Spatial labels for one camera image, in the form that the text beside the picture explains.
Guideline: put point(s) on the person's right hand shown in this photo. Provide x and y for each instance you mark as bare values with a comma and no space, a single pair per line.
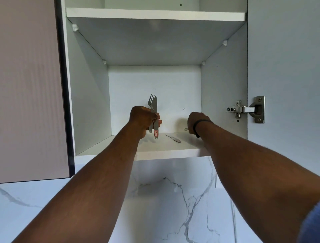
197,117

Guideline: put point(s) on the silver knife with pink label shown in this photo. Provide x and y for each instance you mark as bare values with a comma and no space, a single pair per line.
155,105

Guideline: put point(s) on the white cabinet shelf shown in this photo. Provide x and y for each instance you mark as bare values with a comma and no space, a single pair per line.
155,42

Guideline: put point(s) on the person's blue shirt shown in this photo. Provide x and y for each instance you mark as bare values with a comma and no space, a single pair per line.
311,225

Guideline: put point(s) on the metal cabinet door hinge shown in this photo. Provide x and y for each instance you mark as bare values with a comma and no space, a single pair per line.
258,110

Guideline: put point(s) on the person's left forearm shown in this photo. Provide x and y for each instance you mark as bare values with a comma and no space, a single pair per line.
87,195

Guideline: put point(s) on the person's left hand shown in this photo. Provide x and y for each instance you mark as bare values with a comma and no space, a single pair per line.
141,120

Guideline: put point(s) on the beige ribbed wall cabinet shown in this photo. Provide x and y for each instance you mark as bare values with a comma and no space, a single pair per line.
282,62

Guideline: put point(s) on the person's right forearm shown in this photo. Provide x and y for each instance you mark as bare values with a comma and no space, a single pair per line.
250,180

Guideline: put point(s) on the black wristband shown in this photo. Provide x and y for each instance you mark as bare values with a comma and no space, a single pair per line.
197,124

